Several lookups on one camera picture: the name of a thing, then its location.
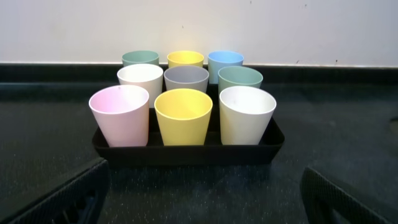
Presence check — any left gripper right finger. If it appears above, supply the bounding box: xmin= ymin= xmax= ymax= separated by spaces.
xmin=300 ymin=166 xmax=398 ymax=224

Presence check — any black tray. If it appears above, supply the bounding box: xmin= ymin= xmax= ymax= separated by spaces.
xmin=91 ymin=82 xmax=285 ymax=166

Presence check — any yellow cup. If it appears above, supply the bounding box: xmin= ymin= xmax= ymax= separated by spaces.
xmin=167 ymin=50 xmax=205 ymax=68
xmin=154 ymin=88 xmax=214 ymax=146

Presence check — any green cup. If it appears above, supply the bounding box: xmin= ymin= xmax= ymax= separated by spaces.
xmin=218 ymin=65 xmax=264 ymax=94
xmin=121 ymin=50 xmax=160 ymax=67

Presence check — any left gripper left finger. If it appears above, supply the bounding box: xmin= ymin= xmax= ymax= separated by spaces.
xmin=0 ymin=157 xmax=111 ymax=224

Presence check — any pink cup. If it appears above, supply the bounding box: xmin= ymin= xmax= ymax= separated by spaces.
xmin=88 ymin=84 xmax=150 ymax=148

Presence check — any blue cup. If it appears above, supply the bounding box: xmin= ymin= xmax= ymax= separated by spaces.
xmin=207 ymin=50 xmax=244 ymax=85

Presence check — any grey cup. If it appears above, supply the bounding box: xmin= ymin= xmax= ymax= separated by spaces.
xmin=163 ymin=65 xmax=210 ymax=93

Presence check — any white cup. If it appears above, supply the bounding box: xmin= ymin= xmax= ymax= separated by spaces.
xmin=219 ymin=85 xmax=277 ymax=146
xmin=116 ymin=63 xmax=164 ymax=109

